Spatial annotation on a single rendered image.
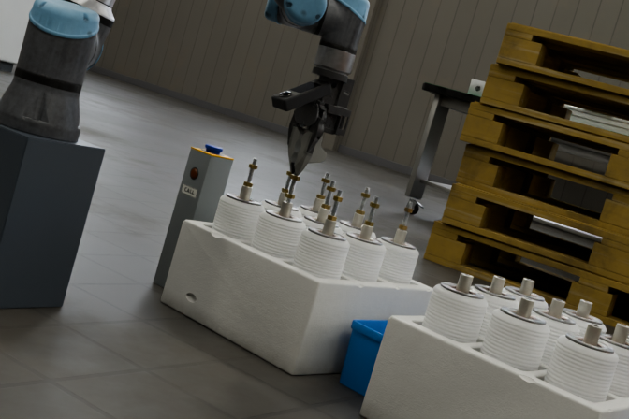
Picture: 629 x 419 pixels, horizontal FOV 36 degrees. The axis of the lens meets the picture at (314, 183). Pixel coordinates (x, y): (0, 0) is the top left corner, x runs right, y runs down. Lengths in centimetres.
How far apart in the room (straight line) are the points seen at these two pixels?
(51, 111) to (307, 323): 58
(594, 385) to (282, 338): 58
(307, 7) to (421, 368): 65
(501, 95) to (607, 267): 77
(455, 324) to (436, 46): 846
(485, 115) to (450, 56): 605
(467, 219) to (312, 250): 207
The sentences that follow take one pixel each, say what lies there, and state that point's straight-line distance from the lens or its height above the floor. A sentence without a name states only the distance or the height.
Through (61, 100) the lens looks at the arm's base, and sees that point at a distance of 174.
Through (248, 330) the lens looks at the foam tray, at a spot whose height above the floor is 4.
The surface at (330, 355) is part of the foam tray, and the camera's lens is 186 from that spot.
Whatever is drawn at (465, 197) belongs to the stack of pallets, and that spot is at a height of 28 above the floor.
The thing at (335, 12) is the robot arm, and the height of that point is 66.
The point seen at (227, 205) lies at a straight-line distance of 197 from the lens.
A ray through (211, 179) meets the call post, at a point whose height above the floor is 26.
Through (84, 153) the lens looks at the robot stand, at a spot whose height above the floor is 29.
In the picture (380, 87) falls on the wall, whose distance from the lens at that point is 1023.
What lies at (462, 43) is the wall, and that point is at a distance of 990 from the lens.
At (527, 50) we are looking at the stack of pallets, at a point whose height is 89.
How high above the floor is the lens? 50
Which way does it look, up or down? 5 degrees down
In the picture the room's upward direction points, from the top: 16 degrees clockwise
